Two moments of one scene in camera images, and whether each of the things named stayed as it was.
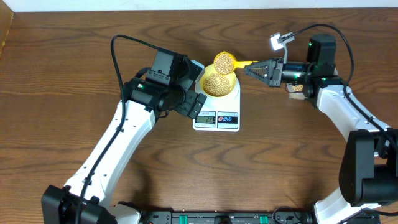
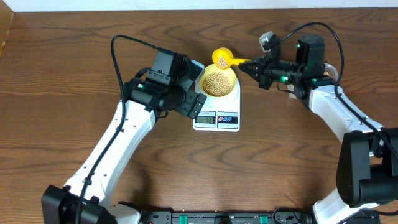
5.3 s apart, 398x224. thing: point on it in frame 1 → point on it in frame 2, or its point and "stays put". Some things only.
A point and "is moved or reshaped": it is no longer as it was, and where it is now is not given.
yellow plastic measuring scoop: x=224 y=63 is moved or reshaped
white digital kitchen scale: x=219 y=114 stays put
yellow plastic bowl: x=215 y=84 stays put
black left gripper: x=188 y=108 stays put
